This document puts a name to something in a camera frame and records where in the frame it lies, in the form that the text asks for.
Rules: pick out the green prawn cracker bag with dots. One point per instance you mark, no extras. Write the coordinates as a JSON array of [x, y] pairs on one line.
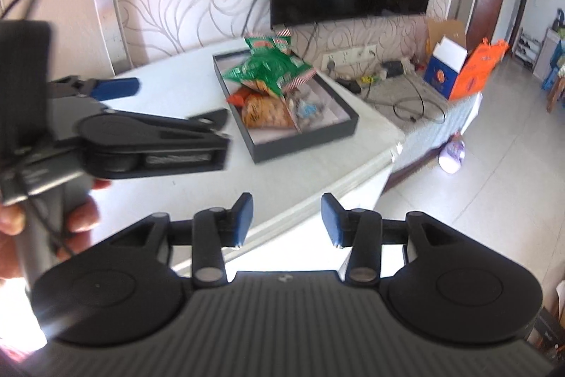
[[262, 43]]

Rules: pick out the yellow green small object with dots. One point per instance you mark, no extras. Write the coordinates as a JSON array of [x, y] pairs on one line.
[[370, 80]]

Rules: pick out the orange bag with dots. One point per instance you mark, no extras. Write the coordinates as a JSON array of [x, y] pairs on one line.
[[479, 68]]

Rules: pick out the white power strip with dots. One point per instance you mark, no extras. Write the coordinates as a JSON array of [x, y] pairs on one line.
[[348, 55]]

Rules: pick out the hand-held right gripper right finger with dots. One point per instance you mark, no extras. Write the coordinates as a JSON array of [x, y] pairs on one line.
[[331, 218]]

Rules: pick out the person's left hand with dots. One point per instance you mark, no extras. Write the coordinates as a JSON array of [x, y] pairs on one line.
[[84, 218]]

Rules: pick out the yellow nut snack bag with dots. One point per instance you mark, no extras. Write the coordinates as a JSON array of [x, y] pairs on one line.
[[265, 114]]

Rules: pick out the blue and white box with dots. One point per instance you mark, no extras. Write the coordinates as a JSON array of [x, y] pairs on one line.
[[441, 79]]

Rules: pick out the black charger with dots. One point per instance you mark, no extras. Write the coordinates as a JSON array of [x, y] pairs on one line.
[[348, 84]]

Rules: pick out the large green snack bag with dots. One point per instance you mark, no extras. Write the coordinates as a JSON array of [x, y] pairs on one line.
[[273, 72]]

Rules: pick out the brown cardboard box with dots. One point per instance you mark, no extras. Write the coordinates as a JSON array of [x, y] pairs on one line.
[[441, 30]]

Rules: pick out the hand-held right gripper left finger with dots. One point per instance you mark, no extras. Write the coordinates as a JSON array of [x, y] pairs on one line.
[[245, 220]]

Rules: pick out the dark shallow box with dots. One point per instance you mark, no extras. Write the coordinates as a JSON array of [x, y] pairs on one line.
[[309, 143]]

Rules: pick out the shoe rack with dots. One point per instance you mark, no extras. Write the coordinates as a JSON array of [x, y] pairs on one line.
[[527, 48]]

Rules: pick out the clear candy packet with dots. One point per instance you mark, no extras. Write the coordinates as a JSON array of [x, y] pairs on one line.
[[307, 108]]

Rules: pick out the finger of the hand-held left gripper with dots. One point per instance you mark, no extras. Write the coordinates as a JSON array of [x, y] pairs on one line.
[[207, 121], [114, 88]]

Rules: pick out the black power adapter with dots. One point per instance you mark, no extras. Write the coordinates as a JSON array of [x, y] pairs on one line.
[[393, 68]]

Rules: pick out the orange snack packet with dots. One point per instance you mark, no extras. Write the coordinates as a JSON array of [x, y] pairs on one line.
[[238, 98]]

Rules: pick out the purple bottle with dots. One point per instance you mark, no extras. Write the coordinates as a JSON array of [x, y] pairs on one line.
[[452, 156]]

